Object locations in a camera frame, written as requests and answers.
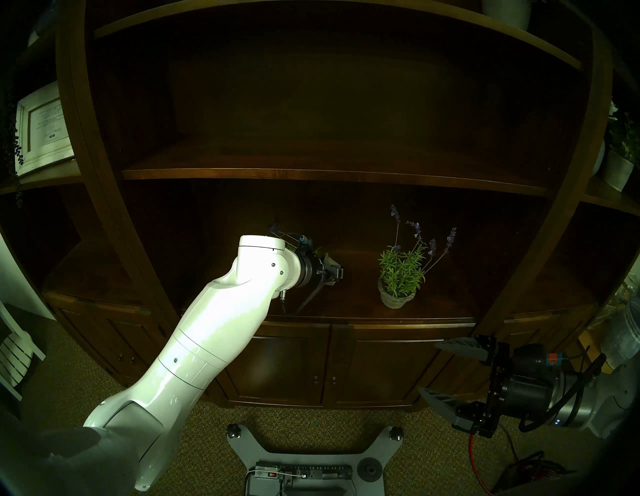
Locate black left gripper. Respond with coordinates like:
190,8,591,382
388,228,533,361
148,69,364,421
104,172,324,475
299,251,346,291

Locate grey metal robot base plate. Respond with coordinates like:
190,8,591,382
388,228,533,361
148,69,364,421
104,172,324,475
227,424,405,496

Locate white framed certificate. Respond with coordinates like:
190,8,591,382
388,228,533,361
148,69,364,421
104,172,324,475
15,82,76,176

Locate dark trailing plant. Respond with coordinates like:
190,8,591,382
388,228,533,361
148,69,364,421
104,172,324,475
0,75,26,208

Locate light wooden side table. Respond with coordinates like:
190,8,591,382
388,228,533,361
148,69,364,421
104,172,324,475
577,330,608,371

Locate grey power strip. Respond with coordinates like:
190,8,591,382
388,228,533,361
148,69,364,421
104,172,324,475
255,462,354,484

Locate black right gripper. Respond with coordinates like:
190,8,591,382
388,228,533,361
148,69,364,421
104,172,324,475
417,334,561,439

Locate pale vase with white flowers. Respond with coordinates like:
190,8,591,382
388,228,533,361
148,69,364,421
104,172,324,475
592,100,620,177

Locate green plant in white pot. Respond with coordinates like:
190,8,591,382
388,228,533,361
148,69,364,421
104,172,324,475
601,112,640,193

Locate dark wooden shelf cabinet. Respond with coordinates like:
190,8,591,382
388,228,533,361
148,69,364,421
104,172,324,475
0,0,640,413

